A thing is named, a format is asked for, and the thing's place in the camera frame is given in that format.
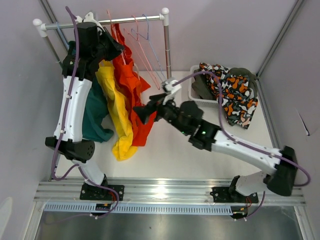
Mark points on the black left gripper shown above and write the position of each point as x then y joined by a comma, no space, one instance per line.
116,47

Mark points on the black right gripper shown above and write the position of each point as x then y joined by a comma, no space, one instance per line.
145,111

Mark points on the pink wire hanger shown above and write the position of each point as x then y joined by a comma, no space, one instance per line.
113,30
141,53

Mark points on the yellow shorts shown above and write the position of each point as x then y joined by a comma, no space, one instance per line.
123,148

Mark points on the olive green shorts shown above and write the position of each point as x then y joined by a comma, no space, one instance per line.
239,73

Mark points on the camouflage orange black shorts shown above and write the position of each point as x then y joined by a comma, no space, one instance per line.
238,106

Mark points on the blue wire hanger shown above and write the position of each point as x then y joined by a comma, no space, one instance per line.
62,36
160,76

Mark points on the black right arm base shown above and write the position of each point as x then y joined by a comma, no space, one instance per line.
228,194

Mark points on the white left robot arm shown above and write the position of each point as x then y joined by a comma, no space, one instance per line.
92,45

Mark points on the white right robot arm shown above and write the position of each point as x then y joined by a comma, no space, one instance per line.
278,167

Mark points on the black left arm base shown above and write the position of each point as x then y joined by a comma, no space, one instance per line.
94,193

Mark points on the teal green shorts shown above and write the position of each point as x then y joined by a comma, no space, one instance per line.
96,109

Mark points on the white plastic basket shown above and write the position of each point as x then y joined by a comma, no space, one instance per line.
199,92

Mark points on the metal clothes rack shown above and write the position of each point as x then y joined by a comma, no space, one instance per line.
42,29

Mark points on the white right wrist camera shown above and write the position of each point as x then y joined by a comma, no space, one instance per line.
171,88

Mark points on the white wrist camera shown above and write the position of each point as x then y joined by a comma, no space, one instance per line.
171,88
89,17

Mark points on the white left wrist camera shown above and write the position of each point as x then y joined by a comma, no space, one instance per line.
89,17

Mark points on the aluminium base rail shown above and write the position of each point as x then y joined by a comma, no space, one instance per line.
137,190

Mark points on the white slotted cable duct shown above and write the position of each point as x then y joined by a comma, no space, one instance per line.
134,208

